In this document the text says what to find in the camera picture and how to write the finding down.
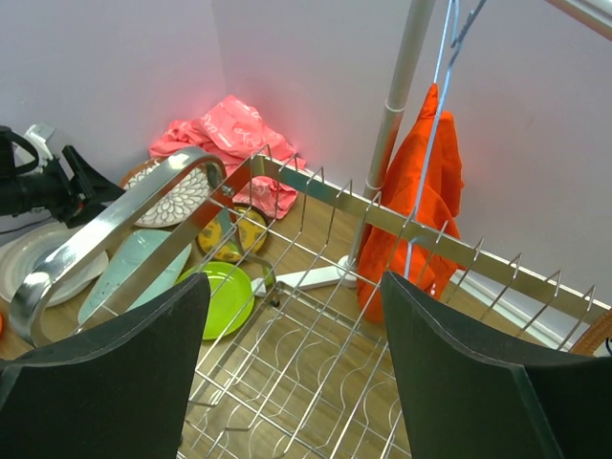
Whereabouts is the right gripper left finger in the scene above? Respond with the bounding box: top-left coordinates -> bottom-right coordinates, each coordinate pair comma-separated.
1,273 -> 210,458

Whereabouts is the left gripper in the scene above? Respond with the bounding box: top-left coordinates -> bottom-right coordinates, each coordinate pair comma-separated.
41,145 -> 125,228

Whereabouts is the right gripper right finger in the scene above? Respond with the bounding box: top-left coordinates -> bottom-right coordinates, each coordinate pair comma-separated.
381,272 -> 611,458

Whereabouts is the large floral brown-rim plate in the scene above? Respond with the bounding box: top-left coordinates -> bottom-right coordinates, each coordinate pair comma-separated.
570,311 -> 611,357

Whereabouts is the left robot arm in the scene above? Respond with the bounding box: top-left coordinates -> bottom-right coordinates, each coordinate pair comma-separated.
1,123 -> 124,229

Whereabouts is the pale blue rectangular dish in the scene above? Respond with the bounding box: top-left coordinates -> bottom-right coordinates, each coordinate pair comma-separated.
76,229 -> 193,326

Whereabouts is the steel two-tier dish rack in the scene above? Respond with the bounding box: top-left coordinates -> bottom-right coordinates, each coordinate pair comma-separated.
10,147 -> 611,458

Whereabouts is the small floral brown-rim plate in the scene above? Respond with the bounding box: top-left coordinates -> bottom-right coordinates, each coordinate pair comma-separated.
120,158 -> 210,229

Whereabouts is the white ringed grey plate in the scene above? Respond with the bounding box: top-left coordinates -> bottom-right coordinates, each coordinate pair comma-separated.
1,223 -> 109,307

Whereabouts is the lime green plate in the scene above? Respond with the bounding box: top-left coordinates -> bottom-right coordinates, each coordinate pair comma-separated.
175,261 -> 254,341

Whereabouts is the yellow patterned dark plate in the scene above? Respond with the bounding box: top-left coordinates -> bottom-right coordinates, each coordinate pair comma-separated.
197,204 -> 268,264

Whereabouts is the pink plastic bag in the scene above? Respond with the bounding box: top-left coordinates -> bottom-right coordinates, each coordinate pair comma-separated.
149,95 -> 306,219

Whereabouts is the orange cloth on hanger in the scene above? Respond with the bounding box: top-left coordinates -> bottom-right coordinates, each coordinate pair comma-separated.
357,84 -> 464,323

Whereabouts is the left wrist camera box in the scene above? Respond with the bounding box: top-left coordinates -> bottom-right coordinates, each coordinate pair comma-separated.
24,122 -> 57,170

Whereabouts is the white clothes rack frame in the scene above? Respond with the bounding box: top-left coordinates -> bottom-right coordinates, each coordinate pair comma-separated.
227,1 -> 611,297

